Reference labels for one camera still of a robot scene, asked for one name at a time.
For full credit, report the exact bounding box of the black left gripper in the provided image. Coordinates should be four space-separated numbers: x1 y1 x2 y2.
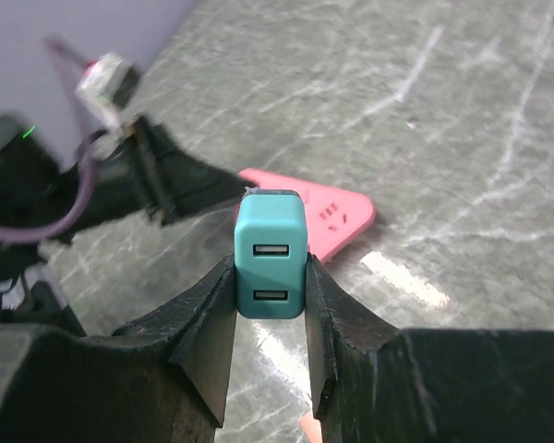
73 114 254 231

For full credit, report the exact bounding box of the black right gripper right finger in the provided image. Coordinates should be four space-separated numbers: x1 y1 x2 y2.
305 257 554 442

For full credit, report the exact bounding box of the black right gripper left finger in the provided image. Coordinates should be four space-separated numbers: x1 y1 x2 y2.
0 257 236 442

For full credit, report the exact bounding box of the teal USB charger plug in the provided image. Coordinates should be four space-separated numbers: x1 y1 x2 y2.
234 188 308 319

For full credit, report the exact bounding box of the pink triangular power strip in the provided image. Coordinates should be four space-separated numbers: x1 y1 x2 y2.
239 168 376 263

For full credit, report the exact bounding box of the pink USB charger plug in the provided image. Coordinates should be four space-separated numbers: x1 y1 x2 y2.
300 412 322 443

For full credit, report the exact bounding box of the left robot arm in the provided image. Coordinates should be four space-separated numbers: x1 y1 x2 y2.
0 114 253 337

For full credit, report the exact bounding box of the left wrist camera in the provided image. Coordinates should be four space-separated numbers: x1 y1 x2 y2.
76 52 141 136

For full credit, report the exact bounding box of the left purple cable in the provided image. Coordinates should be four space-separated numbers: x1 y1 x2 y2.
0 36 101 242

